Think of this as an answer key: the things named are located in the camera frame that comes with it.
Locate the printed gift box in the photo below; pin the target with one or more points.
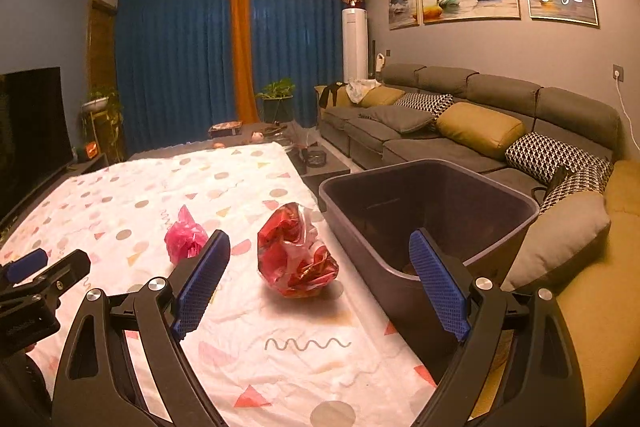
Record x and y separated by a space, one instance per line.
226 130

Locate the large mustard pillow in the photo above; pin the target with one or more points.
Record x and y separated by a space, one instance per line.
480 129

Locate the black white patterned pillow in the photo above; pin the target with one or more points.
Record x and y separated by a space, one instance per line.
427 107
545 154
585 187

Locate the white handheld appliance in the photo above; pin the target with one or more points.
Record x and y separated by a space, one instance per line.
380 62

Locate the blue curtain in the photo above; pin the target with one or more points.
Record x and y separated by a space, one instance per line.
175 57
305 42

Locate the flat grey pillow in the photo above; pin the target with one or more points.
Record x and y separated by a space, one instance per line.
400 119

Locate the white patterned tablecloth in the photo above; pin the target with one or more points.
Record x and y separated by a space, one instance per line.
150 187

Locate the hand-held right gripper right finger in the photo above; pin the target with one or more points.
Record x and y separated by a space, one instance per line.
440 287

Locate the black television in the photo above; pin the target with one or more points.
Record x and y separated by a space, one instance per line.
30 132

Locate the trailing plant on white stand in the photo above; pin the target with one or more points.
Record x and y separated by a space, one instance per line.
102 107

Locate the orange curtain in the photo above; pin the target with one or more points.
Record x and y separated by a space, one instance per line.
243 47

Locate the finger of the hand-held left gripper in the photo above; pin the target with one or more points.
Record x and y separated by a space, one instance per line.
27 262
65 269

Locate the white cloth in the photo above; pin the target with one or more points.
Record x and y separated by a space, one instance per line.
362 89

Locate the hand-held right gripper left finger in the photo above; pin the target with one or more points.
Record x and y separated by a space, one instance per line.
200 282

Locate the small mustard pillow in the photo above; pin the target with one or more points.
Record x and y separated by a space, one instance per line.
382 97

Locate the large grey pillow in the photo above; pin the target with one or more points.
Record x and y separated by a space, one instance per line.
560 237

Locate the red printed plastic bag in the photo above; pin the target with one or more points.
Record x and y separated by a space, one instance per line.
295 257

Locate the wall socket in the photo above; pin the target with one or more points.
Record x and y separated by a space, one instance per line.
619 72

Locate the black clothing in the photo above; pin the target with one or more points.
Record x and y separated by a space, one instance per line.
330 96

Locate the white standing air conditioner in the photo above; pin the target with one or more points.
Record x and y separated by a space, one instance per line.
354 47

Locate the potted plant on stand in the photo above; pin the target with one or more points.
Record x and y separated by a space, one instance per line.
275 91

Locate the orange lit device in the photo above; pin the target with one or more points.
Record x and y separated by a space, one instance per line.
91 150

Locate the small pink plastic bag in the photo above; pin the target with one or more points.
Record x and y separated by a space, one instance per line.
185 239

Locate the black ashtray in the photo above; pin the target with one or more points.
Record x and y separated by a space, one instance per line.
315 158

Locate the grey plastic bin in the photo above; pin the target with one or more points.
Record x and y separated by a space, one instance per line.
392 307

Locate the grey sectional sofa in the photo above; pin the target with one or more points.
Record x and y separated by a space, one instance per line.
415 148

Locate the dark coffee table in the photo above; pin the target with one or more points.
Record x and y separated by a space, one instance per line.
330 169

